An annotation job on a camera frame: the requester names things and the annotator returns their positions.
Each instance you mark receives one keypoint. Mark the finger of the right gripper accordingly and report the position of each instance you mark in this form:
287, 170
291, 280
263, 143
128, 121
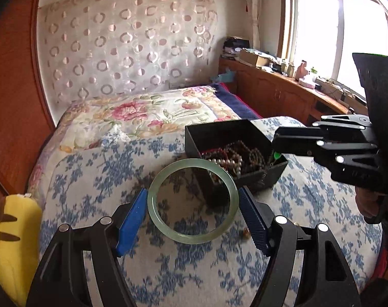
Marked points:
350, 160
343, 125

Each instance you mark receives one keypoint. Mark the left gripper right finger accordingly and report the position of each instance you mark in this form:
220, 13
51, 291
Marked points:
326, 279

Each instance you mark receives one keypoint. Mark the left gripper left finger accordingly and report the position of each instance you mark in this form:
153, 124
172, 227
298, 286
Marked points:
60, 278

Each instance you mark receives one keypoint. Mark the green jade pendant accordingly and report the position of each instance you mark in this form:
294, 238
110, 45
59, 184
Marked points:
274, 157

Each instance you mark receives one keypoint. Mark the black jewelry box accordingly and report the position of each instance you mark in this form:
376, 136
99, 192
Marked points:
240, 148

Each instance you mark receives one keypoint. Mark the small copper flower earring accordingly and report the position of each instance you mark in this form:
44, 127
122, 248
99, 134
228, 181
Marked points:
246, 234

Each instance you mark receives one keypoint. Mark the person's right hand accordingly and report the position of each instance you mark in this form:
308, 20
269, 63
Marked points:
367, 202

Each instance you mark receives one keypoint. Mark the yellow plush toy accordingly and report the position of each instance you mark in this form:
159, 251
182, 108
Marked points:
20, 225

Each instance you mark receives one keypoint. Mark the pink figurine on cabinet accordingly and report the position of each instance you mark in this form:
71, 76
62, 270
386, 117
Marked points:
301, 71

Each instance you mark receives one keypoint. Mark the wooden side cabinet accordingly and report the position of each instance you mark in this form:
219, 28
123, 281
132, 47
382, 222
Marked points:
272, 94

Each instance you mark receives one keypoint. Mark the navy blue blanket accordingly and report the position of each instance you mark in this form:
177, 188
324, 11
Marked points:
234, 102

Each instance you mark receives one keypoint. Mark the cardboard box on cabinet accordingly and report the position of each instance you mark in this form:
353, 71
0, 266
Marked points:
253, 59

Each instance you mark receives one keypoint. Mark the pink floral quilt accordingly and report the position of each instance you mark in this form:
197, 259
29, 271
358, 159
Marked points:
104, 121

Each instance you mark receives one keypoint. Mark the circle patterned lace headboard cover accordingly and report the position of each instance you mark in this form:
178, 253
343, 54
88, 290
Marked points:
100, 48

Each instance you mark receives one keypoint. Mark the window with white frame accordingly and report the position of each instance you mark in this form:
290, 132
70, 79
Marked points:
324, 34

